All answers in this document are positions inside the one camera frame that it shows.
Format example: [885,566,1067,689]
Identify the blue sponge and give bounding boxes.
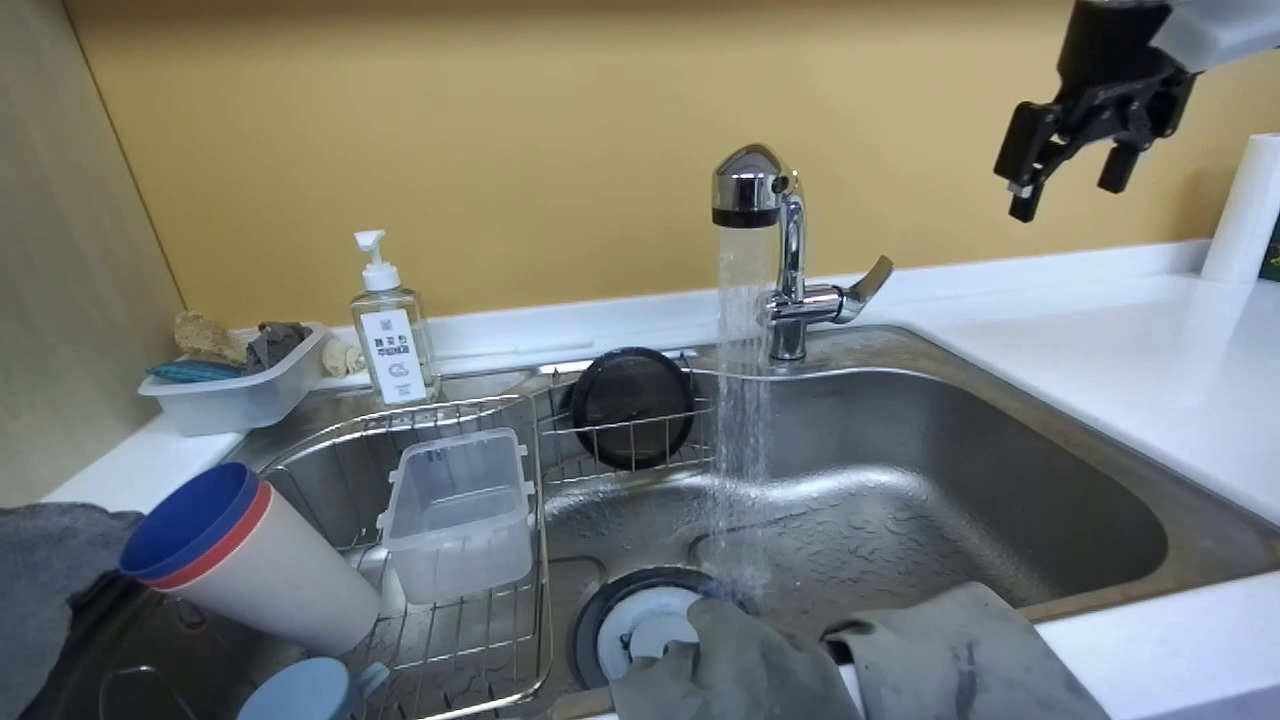
[145,350,246,386]

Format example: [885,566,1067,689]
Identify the chrome kitchen faucet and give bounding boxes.
[710,138,858,373]

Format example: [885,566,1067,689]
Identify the small wire holder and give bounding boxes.
[535,349,710,490]

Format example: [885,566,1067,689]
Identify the black round strainer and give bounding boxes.
[558,343,702,477]

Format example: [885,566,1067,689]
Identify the Franka gripper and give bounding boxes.
[991,54,1204,229]

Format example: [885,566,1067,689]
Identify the clear soap pump bottle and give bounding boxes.
[349,229,443,406]

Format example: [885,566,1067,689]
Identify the stainless steel sink basin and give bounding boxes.
[52,321,1280,720]

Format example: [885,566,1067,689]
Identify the white cup blue red rim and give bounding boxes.
[115,459,390,659]

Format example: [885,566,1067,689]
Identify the light blue bowl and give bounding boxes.
[233,652,393,720]

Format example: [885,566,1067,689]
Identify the chrome tap lever handle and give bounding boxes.
[836,252,900,323]

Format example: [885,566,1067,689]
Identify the sink drain cover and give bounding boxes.
[568,564,731,692]

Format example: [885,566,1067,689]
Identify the wire dish rack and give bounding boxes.
[257,392,552,720]

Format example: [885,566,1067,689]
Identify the grey cloth draped over edge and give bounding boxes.
[603,576,1111,720]

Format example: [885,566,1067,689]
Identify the clear plastic container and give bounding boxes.
[381,425,542,608]

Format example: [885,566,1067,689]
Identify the white plastic sponge tray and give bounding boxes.
[135,323,331,440]

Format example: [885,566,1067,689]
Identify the dark grey scrub pad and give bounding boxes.
[240,314,316,377]

